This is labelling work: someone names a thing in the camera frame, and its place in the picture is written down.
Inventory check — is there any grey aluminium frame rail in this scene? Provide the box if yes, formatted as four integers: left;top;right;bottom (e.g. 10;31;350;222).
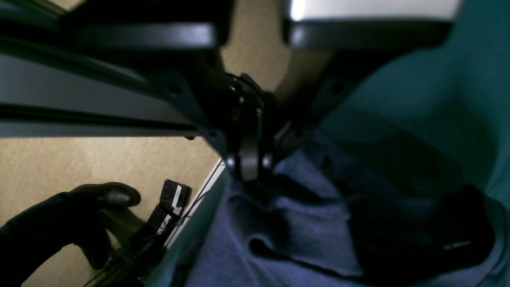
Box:
0;0;200;138

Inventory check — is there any black clamp left edge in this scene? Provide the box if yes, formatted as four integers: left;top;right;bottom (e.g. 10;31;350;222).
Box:
87;179;192;287

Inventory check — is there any teal table cloth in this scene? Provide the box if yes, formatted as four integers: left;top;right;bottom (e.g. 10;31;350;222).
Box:
148;0;509;287

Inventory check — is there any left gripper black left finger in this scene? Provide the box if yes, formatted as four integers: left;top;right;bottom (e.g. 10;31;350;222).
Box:
64;0;255;181

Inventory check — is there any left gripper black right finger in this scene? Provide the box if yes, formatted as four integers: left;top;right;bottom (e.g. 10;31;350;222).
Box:
255;0;463;179

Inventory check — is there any blue-grey heathered T-shirt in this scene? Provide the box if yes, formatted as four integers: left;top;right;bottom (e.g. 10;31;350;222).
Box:
184;133;509;287

